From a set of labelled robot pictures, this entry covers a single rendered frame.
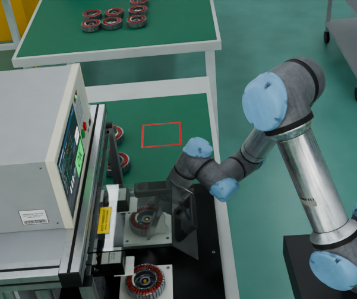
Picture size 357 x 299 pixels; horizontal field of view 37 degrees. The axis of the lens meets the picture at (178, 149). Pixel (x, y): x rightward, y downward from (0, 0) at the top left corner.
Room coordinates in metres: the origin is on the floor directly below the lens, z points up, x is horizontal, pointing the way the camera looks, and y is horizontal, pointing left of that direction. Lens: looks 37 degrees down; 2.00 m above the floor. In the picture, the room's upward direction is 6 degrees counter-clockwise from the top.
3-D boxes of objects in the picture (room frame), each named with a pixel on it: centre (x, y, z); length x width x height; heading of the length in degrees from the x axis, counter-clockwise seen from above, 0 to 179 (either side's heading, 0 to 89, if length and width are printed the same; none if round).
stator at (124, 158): (1.59, 0.24, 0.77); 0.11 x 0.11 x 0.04
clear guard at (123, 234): (1.00, 0.14, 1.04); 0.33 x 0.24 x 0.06; 88
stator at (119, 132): (1.77, 0.27, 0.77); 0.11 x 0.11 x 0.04
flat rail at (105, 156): (1.12, 0.23, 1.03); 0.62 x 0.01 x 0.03; 178
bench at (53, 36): (3.49, 0.23, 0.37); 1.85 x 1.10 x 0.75; 178
